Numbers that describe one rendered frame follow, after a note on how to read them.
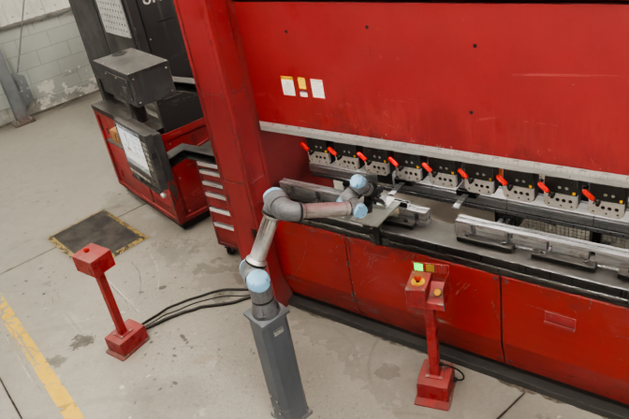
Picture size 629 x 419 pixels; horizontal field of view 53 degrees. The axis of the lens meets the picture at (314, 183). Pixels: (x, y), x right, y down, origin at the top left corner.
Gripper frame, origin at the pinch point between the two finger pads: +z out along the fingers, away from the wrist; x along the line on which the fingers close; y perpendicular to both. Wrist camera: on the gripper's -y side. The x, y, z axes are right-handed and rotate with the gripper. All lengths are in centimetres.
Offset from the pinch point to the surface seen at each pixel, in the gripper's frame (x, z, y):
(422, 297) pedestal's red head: -39, -3, -45
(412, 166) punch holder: -20.4, -16.7, 19.6
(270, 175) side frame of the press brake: 85, 6, 9
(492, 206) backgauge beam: -55, 26, 17
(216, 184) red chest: 155, 39, 4
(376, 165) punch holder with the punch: 1.9, -14.2, 18.8
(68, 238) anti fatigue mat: 334, 74, -63
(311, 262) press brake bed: 56, 39, -36
